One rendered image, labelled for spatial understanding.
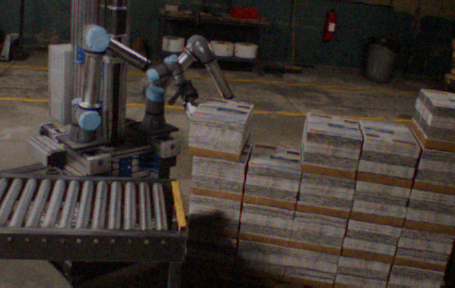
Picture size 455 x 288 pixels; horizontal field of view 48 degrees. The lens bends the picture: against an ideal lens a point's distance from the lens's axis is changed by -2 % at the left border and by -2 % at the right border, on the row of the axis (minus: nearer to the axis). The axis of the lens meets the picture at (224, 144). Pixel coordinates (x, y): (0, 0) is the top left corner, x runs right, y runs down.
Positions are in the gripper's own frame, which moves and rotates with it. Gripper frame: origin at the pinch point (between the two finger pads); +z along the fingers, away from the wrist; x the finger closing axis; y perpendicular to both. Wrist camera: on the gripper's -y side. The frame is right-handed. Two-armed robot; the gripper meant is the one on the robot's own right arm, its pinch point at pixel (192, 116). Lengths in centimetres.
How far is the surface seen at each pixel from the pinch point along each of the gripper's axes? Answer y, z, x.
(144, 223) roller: -8, 18, -92
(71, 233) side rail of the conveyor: -29, 6, -110
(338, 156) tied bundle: 68, 44, -17
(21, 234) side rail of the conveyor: -44, -2, -116
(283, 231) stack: 26, 75, -17
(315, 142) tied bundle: 60, 32, -18
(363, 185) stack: 75, 63, -17
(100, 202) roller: -28, 6, -81
